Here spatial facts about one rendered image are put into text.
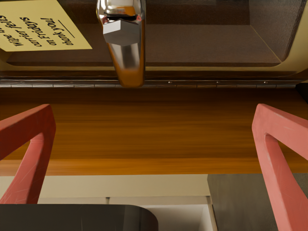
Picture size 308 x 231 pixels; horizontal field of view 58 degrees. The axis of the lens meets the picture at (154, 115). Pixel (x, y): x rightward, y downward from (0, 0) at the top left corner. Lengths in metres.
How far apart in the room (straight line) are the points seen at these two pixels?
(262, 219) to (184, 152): 0.37
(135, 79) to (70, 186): 1.12
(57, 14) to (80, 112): 0.23
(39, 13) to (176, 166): 0.23
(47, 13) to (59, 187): 1.11
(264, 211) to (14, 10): 0.58
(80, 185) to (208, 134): 0.92
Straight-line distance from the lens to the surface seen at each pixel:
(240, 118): 0.42
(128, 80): 0.15
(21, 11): 0.20
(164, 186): 1.23
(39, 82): 0.37
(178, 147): 0.35
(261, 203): 0.67
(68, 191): 1.29
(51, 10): 0.20
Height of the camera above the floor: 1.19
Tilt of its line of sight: 2 degrees down
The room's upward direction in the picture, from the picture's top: 90 degrees counter-clockwise
